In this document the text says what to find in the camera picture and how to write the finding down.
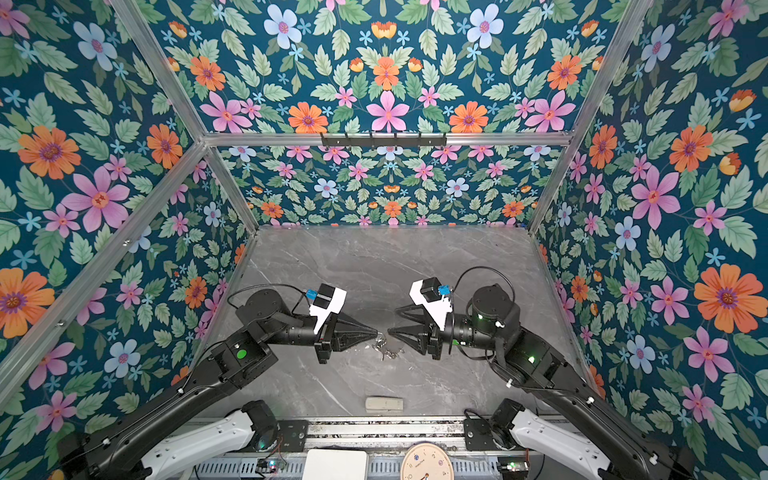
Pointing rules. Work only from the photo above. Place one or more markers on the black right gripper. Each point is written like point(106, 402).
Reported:
point(432, 338)

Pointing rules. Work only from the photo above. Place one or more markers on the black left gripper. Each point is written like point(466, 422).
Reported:
point(338, 326)

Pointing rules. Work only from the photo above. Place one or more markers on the silver keys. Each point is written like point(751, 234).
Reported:
point(385, 349)

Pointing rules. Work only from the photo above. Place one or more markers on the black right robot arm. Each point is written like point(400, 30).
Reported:
point(602, 444)

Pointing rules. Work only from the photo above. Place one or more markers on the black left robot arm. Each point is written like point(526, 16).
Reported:
point(146, 443)

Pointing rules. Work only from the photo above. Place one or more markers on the small white block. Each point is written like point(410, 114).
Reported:
point(385, 404)

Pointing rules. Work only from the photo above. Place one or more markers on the white box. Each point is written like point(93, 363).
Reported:
point(335, 464)

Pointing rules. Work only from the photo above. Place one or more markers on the round analog clock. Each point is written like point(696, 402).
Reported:
point(426, 461)

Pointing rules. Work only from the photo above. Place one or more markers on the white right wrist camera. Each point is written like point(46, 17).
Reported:
point(435, 297)

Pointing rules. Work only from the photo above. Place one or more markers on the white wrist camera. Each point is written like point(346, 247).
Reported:
point(324, 302)
point(435, 297)

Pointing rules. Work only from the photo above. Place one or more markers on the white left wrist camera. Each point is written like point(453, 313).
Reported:
point(324, 302)

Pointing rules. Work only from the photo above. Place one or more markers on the aluminium front rail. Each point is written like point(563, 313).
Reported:
point(392, 434)

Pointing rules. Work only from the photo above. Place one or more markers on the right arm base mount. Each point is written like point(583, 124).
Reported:
point(513, 427)

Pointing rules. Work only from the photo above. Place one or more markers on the black hook rail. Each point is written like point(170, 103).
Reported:
point(371, 140)

